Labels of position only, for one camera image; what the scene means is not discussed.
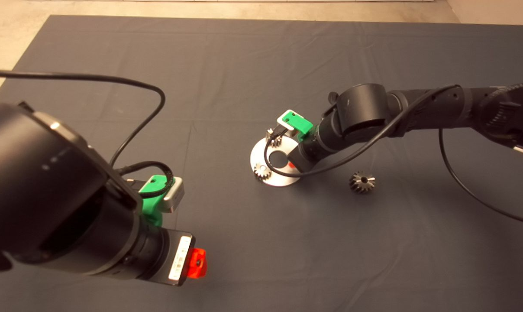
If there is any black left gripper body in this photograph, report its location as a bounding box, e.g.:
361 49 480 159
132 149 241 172
155 226 197 285

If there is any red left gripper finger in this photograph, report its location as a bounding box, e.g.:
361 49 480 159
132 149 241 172
187 247 207 279

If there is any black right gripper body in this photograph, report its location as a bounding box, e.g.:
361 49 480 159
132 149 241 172
293 139 327 173

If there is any large steel gear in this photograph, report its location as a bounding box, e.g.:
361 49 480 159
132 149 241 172
349 171 376 194

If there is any small shiny steel gear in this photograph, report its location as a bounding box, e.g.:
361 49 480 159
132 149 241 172
266 127 284 147
254 162 273 181

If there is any round metal plate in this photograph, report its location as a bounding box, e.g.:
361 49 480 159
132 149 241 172
250 137 303 187

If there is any dark grey table cloth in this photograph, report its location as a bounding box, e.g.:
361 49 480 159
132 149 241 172
0 16 523 312

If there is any black right camera cable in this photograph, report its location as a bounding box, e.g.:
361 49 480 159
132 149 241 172
264 84 523 227

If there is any black camera cable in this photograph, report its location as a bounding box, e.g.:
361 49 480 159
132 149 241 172
0 68 166 167
264 84 523 227

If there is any green right camera mount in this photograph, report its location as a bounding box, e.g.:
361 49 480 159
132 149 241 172
280 110 315 141

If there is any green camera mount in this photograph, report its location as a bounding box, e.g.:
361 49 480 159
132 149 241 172
280 110 315 141
139 174 172 226

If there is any silver right camera box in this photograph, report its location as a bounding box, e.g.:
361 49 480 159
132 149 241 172
277 110 297 133

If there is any silver camera box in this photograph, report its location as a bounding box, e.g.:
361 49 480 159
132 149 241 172
160 175 185 213
277 110 297 133

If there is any green left camera mount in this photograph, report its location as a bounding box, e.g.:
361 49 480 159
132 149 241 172
139 174 172 226

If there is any silver left camera box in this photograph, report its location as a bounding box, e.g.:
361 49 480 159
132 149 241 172
160 175 185 213

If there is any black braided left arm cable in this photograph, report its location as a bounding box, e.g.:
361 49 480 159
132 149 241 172
116 160 175 198

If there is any black left camera cable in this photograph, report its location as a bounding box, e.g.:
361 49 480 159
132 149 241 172
0 68 166 167

